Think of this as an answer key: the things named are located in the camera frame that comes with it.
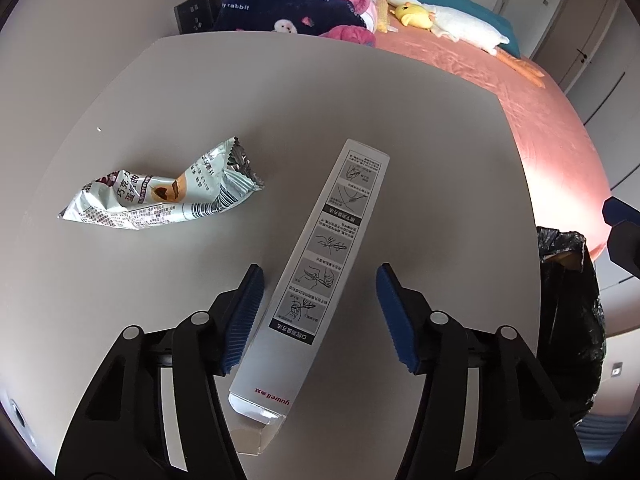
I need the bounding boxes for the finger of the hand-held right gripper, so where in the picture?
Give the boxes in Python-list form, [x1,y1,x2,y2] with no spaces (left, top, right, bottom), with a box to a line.
[602,195,640,281]

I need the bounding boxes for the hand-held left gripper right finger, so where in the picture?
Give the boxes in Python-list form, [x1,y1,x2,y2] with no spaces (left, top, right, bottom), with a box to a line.
[376,262,608,480]

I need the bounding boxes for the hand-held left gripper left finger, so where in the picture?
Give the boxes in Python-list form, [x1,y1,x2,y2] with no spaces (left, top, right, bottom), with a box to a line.
[52,263,265,480]

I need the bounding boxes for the long white cardboard box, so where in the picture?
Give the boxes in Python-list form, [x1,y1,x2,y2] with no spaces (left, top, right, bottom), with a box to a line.
[227,137,391,456]

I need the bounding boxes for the black trash bag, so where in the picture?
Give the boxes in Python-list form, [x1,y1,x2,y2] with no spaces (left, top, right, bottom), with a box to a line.
[536,226,608,423]

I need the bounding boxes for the bed with pink sheet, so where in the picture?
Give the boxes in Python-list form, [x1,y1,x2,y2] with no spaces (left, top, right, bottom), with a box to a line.
[372,30,613,261]

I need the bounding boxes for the crumpled pale snack wrapper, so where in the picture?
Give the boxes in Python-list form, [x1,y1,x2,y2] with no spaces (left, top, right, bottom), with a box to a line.
[56,136,265,231]

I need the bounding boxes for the white goose plush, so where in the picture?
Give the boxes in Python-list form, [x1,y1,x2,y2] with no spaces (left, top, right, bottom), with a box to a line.
[385,0,546,88]

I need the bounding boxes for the teal pillow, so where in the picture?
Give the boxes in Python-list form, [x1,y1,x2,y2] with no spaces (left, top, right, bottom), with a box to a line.
[390,0,521,58]

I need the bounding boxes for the yellow duck plush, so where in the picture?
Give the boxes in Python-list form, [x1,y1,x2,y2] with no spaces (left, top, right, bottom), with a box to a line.
[392,2,433,28]

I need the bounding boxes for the yellow spotted plush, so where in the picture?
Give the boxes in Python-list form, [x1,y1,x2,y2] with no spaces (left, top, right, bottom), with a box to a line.
[377,0,401,35]

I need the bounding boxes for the white pink printed quilt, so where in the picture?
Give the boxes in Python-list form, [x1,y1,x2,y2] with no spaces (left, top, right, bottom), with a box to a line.
[355,0,383,33]

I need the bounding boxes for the black socket panel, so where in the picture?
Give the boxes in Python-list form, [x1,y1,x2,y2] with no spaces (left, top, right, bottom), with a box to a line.
[173,0,226,35]

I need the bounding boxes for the navy printed blanket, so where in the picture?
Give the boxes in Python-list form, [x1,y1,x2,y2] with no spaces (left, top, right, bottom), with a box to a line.
[212,0,377,48]

